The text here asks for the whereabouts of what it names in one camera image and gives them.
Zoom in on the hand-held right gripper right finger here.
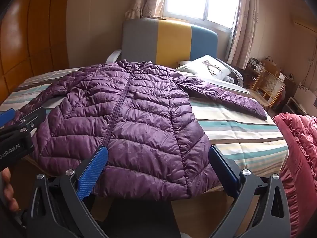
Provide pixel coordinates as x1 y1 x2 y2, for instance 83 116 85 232
208 145 291 238

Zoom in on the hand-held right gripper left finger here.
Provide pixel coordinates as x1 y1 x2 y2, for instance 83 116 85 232
27 147 109 238

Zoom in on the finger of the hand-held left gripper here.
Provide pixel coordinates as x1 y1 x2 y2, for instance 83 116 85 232
0 108 16 124
13 106 48 134

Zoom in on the purple puffer jacket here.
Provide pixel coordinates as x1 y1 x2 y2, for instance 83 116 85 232
5 59 268 202

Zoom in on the person's left hand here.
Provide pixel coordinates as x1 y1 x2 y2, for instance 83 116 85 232
0 167 19 213

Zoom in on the striped bed sheet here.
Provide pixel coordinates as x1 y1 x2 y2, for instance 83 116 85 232
0 67 290 192

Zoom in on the pink ruffled quilt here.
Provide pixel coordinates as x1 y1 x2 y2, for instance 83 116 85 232
272 113 317 238

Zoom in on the wooden wardrobe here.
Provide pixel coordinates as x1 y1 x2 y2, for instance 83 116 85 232
0 0 73 105

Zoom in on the white framed box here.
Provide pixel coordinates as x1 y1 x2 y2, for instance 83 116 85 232
287 96 308 116

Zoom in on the wicker bedside cabinet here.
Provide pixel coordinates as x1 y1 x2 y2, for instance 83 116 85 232
251 68 286 110

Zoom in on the grey padded bumper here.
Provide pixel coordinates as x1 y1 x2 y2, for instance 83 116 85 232
217 58 245 87

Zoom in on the white printed pillow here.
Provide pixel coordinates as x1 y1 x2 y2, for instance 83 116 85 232
175 55 232 81

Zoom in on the brown paper bag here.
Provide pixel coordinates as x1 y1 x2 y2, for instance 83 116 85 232
263 59 281 78

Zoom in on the grey yellow blue headboard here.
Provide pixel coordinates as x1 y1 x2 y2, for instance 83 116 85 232
122 18 219 66

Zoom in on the beige patterned curtain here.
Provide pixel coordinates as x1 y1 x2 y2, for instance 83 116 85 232
226 0 260 70
125 0 171 21

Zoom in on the window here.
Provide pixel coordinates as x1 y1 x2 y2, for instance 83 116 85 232
162 0 242 29

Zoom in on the wooden bed frame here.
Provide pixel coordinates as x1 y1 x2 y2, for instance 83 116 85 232
15 154 236 238

